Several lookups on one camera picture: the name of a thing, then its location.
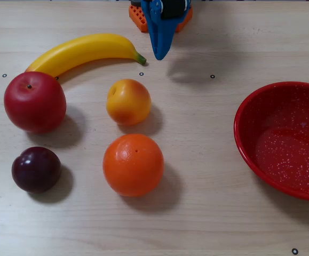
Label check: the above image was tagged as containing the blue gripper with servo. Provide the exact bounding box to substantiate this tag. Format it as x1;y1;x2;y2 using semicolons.
140;0;191;61

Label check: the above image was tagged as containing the yellow orange peach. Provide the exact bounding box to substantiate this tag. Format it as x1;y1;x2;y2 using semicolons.
106;78;152;126

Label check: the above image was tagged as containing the orange robot base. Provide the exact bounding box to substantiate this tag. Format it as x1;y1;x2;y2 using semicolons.
129;4;194;33

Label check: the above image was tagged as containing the red speckled bowl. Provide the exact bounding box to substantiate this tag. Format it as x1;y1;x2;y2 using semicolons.
233;81;309;202

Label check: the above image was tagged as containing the yellow banana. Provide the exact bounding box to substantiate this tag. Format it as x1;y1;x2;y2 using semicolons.
25;33;147;78

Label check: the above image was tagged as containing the orange fruit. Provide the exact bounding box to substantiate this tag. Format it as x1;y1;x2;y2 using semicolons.
102;133;165;198

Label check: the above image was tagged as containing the red apple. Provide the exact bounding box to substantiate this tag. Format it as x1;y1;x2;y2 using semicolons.
3;71;67;134

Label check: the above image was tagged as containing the dark purple plum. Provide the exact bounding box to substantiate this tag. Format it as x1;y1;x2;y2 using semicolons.
11;146;62;194

